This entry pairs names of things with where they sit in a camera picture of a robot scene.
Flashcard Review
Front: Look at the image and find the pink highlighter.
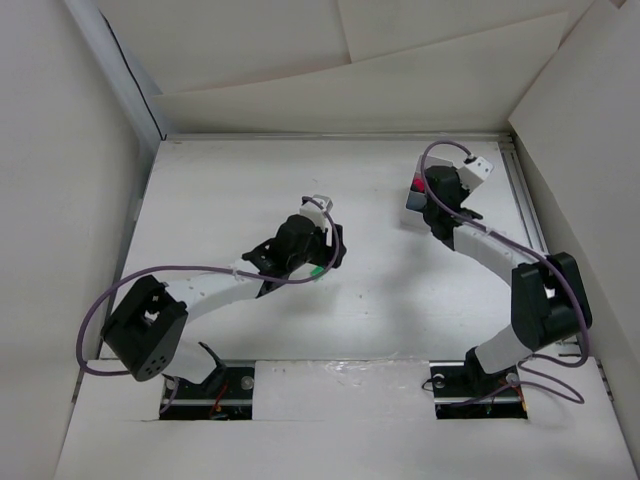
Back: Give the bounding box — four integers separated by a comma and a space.
411, 178, 425, 193

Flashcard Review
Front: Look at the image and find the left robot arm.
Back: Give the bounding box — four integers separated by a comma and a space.
101, 214, 346, 397

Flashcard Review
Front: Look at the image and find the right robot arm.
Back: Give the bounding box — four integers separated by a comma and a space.
421, 165, 593, 404

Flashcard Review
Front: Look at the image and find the white divided container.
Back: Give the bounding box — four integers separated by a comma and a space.
400, 160, 429, 232

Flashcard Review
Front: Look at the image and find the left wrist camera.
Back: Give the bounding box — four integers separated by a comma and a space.
299, 195, 333, 229

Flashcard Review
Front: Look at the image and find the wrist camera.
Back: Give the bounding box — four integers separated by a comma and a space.
457, 156, 494, 193
299, 195, 333, 229

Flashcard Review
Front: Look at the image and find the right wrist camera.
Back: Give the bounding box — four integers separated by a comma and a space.
457, 156, 494, 193

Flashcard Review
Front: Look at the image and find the aluminium table rail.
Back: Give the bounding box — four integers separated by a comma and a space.
498, 133, 549, 253

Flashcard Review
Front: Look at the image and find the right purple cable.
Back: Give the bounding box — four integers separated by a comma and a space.
419, 140, 594, 409

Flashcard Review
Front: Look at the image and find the purple cable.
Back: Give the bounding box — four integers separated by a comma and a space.
75, 197, 341, 416
419, 140, 594, 409

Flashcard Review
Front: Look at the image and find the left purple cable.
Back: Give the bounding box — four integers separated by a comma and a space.
75, 197, 341, 416

